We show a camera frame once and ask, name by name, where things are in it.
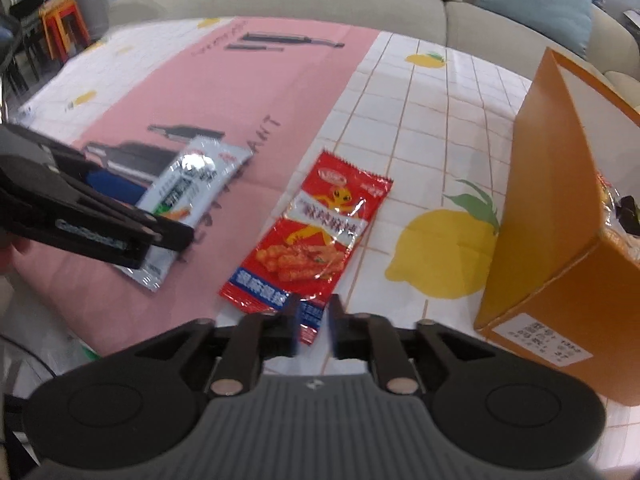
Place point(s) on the pink white printed tablecloth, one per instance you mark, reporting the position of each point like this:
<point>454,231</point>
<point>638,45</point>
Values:
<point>225,85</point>

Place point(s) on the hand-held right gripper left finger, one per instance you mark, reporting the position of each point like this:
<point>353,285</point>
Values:
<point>285,335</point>

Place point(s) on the yellow snack packet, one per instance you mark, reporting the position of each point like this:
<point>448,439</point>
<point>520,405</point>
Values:
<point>607,190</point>

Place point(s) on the blue pillow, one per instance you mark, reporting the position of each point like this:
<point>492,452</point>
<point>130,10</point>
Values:
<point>535,0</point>

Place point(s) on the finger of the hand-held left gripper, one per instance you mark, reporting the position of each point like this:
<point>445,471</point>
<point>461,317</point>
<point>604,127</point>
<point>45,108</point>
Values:
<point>170,235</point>
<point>120,187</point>

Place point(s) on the person's left hand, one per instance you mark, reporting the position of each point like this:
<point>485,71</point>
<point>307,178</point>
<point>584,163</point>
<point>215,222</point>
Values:
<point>11,256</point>

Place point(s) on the red plastic stool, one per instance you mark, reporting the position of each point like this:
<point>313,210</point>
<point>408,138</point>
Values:
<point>60,24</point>

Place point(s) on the black snack packet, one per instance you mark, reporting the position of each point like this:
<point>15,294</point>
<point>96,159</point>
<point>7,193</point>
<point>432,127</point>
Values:
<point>630,210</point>

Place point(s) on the beige sofa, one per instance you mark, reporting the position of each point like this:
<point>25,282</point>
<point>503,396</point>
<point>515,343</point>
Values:
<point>400,10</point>

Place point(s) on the black chair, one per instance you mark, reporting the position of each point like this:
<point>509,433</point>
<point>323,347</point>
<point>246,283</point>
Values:
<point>25,10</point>

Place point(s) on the white snack packet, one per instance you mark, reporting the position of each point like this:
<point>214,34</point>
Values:
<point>200,180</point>

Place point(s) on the orange plastic stool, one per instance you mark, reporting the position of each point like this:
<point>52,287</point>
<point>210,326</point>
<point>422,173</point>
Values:
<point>80,30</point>

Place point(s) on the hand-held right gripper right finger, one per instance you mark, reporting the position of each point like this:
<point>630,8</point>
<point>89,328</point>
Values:
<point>345,335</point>

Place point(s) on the red snack packet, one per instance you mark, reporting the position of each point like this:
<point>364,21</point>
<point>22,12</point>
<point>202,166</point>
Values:
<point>310,230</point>

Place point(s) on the orange cardboard box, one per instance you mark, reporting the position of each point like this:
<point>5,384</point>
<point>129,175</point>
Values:
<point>545,185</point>

